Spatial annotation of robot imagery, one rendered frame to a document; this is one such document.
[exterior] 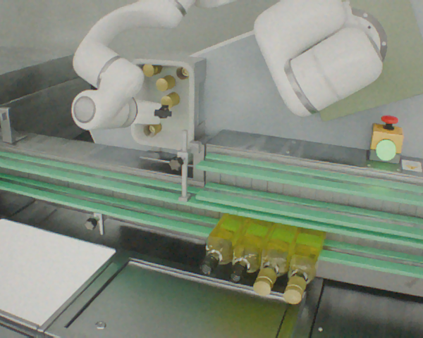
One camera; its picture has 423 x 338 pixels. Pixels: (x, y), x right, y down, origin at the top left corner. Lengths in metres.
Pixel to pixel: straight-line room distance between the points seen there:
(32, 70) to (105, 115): 1.01
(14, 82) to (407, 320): 1.48
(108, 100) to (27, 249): 0.56
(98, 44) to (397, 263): 0.78
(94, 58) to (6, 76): 0.92
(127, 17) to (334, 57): 0.39
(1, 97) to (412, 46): 1.33
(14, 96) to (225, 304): 1.13
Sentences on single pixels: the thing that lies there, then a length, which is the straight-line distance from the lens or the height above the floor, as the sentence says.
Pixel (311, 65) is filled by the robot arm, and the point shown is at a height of 1.13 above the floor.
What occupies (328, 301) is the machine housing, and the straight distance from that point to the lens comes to 1.11.
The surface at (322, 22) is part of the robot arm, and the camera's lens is 0.76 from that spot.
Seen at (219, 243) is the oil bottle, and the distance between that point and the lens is 0.93.
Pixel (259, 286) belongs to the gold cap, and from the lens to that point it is 0.86.
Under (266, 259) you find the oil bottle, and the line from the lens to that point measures 0.91.
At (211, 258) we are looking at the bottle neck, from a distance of 0.90.
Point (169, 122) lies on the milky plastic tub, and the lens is 1.22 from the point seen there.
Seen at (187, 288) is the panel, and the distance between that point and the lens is 1.06.
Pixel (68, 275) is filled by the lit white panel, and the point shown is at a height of 1.14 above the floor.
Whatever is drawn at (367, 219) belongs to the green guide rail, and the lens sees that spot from 1.01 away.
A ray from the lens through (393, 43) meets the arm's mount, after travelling 1.01.
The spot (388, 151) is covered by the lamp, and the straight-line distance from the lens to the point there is 1.03.
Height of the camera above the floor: 1.83
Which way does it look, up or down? 60 degrees down
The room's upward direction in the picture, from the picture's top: 136 degrees counter-clockwise
